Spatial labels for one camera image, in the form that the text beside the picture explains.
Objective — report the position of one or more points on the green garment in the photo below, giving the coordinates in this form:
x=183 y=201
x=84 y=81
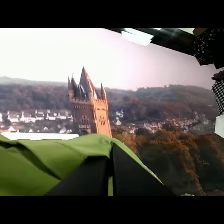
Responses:
x=36 y=160

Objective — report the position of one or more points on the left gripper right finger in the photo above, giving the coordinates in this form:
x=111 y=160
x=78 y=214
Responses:
x=133 y=176

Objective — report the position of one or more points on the checked garment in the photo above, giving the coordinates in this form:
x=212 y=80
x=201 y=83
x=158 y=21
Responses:
x=208 y=45

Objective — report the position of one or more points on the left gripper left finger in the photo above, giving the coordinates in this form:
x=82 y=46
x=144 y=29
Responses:
x=90 y=178

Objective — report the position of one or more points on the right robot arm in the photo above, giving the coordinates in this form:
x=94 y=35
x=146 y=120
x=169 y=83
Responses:
x=219 y=100

